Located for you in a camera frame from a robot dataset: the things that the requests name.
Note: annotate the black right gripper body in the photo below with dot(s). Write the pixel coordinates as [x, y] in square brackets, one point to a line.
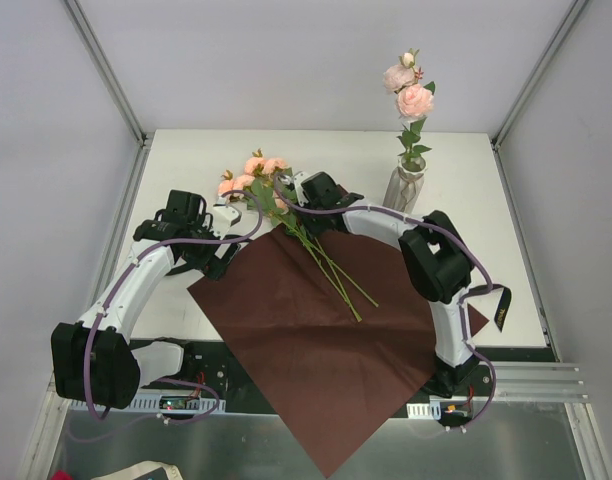
[296, 220]

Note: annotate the pink artificial flower bouquet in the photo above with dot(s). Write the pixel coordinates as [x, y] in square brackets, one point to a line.
[258, 179]

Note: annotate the light pink rose stem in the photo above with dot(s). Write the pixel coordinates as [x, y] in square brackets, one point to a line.
[413, 101]

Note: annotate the red and maroon wrapping paper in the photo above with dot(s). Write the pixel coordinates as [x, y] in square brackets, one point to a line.
[333, 366]

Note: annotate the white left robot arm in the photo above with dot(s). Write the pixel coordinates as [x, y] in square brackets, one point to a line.
[92, 358]

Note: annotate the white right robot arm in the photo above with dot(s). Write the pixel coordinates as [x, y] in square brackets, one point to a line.
[438, 268]

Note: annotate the beige ceramic vase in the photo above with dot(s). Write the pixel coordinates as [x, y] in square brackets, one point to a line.
[405, 185]

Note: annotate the red cloth item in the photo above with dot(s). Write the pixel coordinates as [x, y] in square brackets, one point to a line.
[61, 475]

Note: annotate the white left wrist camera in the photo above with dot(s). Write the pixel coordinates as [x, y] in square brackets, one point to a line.
[225, 216]

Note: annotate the left rear frame post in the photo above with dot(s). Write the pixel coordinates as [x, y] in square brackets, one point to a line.
[95, 50]

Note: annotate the frame post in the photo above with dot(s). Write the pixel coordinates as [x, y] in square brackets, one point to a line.
[95, 50]
[561, 33]

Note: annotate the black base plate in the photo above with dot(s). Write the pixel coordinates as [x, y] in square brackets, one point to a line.
[211, 363]

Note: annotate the left white cable duct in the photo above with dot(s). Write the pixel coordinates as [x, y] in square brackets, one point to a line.
[174, 404]

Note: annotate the white cable duct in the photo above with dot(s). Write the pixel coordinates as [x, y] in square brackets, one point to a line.
[174, 404]
[437, 411]

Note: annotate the right white cable duct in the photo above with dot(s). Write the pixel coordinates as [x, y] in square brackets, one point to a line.
[437, 411]

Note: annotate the aluminium frame rail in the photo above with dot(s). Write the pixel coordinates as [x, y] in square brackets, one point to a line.
[525, 375]

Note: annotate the right rear frame post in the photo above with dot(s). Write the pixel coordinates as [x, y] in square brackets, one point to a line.
[561, 33]

